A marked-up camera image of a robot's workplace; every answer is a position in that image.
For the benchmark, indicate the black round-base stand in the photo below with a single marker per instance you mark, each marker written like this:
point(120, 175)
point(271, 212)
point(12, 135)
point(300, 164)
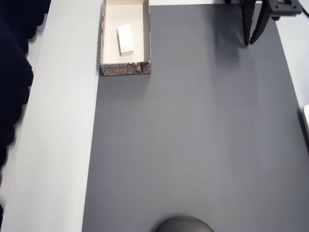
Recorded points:
point(183, 226)

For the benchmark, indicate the dark blue curtain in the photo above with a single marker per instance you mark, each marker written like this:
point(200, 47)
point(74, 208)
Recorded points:
point(12, 72)

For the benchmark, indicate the patterned open cardboard box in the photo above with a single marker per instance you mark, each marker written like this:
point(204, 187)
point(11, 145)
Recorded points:
point(125, 70)

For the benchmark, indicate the grey desk mat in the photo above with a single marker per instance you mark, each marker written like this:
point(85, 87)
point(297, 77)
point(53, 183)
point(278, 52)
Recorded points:
point(193, 133)

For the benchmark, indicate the white rectangular block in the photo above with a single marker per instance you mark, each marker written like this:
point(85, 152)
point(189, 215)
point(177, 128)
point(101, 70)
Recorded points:
point(126, 39)

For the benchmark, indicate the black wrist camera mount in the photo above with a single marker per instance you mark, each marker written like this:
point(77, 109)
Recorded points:
point(285, 8)

